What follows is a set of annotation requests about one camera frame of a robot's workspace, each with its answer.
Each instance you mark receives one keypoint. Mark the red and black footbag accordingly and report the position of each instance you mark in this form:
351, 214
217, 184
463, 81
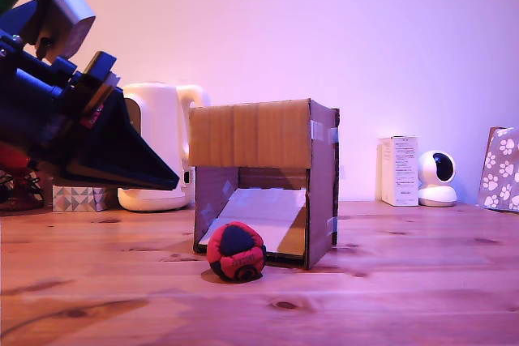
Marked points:
235, 250

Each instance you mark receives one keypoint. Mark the cardboard dice tower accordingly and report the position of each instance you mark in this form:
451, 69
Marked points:
251, 135

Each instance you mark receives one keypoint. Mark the geometric print tissue box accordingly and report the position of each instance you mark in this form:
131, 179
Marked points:
79, 200

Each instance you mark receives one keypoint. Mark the white electric kettle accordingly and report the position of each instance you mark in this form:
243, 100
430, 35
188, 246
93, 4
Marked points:
162, 127

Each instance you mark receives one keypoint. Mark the white printed carton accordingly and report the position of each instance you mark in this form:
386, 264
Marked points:
403, 172

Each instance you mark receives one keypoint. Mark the paw print bag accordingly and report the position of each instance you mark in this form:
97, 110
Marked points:
500, 172

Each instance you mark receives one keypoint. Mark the red glass pedestal bowl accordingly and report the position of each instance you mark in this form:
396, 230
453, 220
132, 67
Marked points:
12, 159

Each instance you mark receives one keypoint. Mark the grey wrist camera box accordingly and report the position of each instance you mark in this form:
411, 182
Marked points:
77, 18

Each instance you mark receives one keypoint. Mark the small white round camera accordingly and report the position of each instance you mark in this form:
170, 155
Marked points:
438, 196

